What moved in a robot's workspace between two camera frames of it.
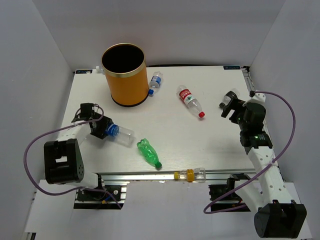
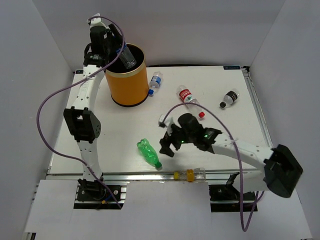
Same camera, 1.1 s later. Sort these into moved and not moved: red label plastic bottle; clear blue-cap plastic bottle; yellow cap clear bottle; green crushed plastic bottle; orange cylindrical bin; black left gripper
Moved: clear blue-cap plastic bottle; black left gripper
Not moved: green crushed plastic bottle; orange cylindrical bin; yellow cap clear bottle; red label plastic bottle
